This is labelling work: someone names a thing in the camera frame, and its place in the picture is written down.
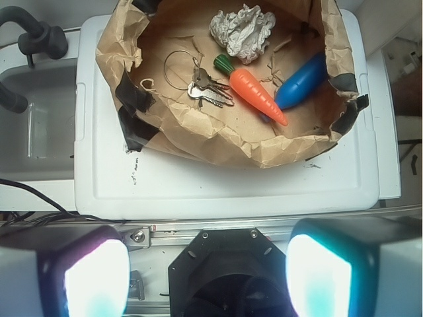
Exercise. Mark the aluminium rail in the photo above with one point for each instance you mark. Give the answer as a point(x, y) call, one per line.
point(277, 228)

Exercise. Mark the silver keys on ring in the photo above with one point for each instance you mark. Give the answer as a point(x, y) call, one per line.
point(202, 86)

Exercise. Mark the white plastic cooler lid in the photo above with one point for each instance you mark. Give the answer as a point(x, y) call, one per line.
point(112, 182)

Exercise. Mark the grey sink basin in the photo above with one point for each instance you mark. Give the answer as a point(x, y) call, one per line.
point(38, 144)

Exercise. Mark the crumpled white paper ball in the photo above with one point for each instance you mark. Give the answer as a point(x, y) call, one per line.
point(243, 34)

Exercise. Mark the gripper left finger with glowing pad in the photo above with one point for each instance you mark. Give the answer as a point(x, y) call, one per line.
point(65, 270)

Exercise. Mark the blue plastic oval object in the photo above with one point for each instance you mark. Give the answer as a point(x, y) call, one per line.
point(303, 82)

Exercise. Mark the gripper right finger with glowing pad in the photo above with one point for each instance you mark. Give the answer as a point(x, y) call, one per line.
point(359, 266)

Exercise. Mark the orange plastic toy carrot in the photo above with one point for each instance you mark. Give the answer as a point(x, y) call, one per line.
point(243, 82)

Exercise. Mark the brown paper bag tray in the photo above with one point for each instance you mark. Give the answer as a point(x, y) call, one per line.
point(141, 34)

